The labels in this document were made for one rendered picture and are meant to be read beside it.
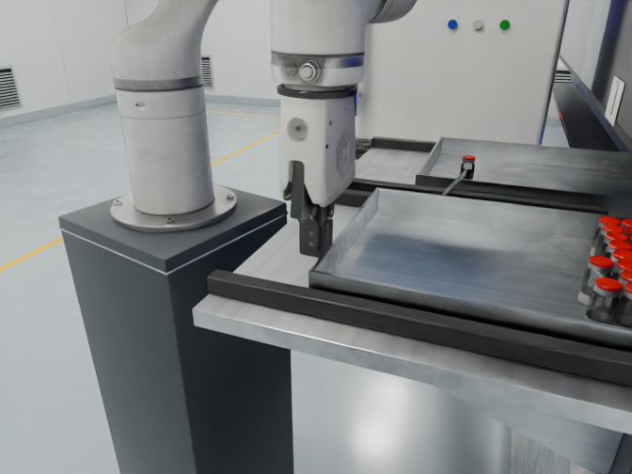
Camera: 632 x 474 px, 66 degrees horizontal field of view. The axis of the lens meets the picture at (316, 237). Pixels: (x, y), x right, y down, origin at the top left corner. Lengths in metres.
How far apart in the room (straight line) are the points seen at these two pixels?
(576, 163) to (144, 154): 0.74
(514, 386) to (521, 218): 0.31
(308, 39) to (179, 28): 0.30
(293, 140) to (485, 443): 1.30
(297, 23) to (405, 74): 0.95
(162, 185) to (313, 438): 1.02
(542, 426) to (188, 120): 0.56
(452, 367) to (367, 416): 1.20
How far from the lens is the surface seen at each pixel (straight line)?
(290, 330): 0.44
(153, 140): 0.70
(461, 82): 1.34
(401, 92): 1.37
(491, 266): 0.58
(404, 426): 1.60
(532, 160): 1.00
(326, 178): 0.44
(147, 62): 0.69
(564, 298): 0.54
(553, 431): 0.56
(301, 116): 0.43
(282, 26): 0.44
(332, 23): 0.43
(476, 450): 1.59
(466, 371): 0.42
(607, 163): 1.02
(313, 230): 0.50
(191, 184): 0.72
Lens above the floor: 1.14
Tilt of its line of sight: 25 degrees down
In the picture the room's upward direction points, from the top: straight up
